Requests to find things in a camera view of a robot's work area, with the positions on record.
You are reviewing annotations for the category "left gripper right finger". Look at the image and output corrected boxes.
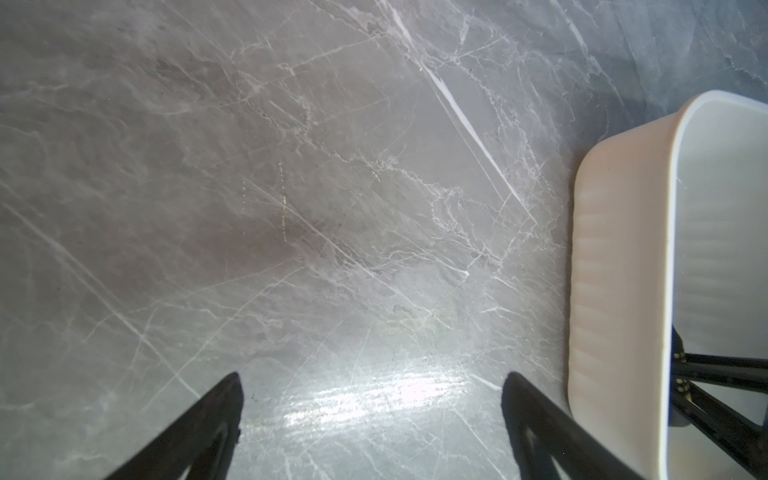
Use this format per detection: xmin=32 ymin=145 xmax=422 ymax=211
xmin=501 ymin=372 xmax=640 ymax=479

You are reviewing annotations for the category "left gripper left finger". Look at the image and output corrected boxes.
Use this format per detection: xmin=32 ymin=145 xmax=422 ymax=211
xmin=108 ymin=372 xmax=244 ymax=479

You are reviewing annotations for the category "white plastic bin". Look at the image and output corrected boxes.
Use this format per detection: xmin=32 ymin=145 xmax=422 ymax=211
xmin=567 ymin=90 xmax=767 ymax=479

